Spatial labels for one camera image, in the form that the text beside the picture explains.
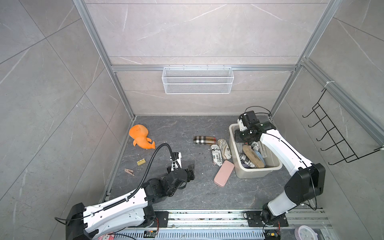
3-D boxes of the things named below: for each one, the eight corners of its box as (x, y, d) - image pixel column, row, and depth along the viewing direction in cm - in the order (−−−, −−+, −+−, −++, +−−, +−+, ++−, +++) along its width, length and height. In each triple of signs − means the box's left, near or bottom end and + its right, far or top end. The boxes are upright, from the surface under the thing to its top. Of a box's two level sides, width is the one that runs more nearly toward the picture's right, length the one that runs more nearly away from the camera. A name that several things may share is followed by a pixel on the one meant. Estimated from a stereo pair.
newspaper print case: (212, 166, 93) (212, 164, 91) (210, 146, 103) (211, 144, 100) (222, 166, 93) (223, 164, 91) (220, 146, 103) (220, 144, 100)
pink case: (213, 182, 88) (213, 180, 85) (224, 160, 97) (224, 158, 94) (224, 189, 85) (225, 187, 83) (235, 166, 94) (235, 164, 92)
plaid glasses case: (193, 145, 104) (193, 142, 101) (193, 138, 108) (193, 135, 105) (215, 145, 104) (216, 142, 101) (215, 138, 108) (215, 135, 105)
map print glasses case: (223, 161, 96) (224, 158, 94) (217, 142, 106) (218, 139, 103) (232, 159, 97) (233, 156, 94) (225, 141, 107) (226, 138, 104)
